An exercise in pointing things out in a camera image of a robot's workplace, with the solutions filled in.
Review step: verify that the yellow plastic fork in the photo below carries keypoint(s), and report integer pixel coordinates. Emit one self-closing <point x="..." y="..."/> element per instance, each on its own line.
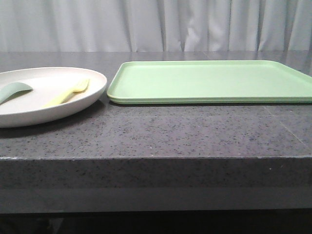
<point x="80" y="86"/>

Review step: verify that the cream round plate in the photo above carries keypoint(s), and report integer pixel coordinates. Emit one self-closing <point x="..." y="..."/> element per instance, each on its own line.
<point x="48" y="82"/>

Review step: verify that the light green serving tray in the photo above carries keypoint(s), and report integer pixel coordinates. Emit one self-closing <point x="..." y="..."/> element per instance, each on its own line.
<point x="209" y="81"/>

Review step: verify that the sage green plastic spoon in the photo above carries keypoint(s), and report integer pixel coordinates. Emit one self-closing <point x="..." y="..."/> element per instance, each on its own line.
<point x="11" y="89"/>

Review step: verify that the white pleated curtain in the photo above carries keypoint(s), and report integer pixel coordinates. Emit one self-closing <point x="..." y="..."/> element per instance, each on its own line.
<point x="155" y="25"/>

